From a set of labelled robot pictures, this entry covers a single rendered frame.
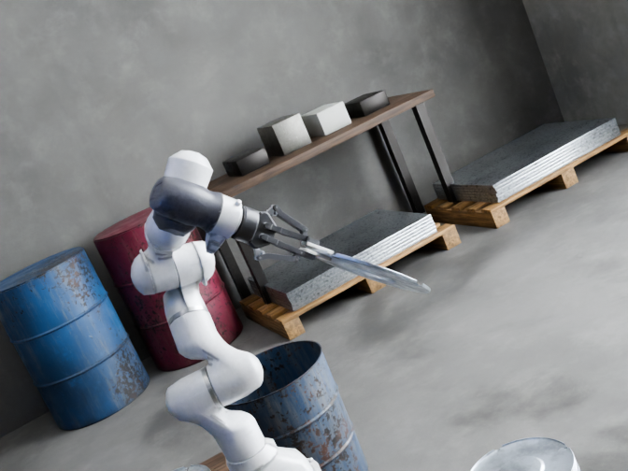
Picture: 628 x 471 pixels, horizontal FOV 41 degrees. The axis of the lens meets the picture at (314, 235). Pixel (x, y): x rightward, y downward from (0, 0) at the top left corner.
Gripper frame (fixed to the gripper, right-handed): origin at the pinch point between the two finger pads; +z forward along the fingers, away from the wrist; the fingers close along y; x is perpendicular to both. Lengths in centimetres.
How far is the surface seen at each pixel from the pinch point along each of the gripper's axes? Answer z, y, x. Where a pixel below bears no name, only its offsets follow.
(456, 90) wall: 234, 182, 339
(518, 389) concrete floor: 133, -15, 75
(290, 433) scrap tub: 51, -52, 82
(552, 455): 85, -29, 1
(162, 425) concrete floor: 63, -85, 238
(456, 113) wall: 240, 166, 339
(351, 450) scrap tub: 78, -53, 85
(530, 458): 82, -32, 5
